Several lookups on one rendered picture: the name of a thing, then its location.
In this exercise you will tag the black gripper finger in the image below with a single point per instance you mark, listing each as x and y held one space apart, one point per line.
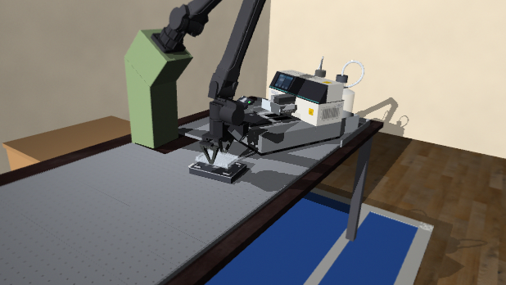
215 150
227 147

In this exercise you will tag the white plastic bottle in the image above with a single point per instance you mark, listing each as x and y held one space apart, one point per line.
320 73
348 96

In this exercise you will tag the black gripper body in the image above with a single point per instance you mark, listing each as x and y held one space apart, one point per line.
207 137

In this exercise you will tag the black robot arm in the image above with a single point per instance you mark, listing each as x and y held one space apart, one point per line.
191 19

